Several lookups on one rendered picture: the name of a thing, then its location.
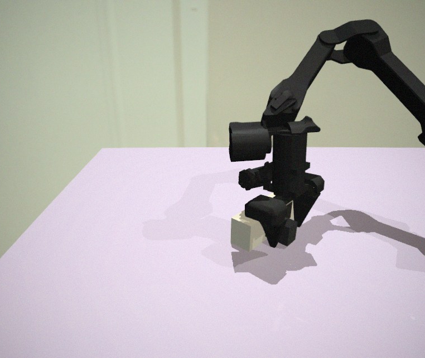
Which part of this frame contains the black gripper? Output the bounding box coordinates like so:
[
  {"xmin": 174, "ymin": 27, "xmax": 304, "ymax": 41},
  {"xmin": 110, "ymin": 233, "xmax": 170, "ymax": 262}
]
[{"xmin": 245, "ymin": 158, "xmax": 325, "ymax": 248}]

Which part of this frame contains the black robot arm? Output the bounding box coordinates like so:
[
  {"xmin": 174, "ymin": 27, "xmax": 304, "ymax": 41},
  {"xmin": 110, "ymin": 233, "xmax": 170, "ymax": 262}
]
[{"xmin": 229, "ymin": 19, "xmax": 425, "ymax": 191}]

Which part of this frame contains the black two-prong charger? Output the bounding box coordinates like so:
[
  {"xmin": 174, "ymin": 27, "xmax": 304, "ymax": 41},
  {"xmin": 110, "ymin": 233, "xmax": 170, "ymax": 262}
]
[{"xmin": 278, "ymin": 217, "xmax": 298, "ymax": 246}]

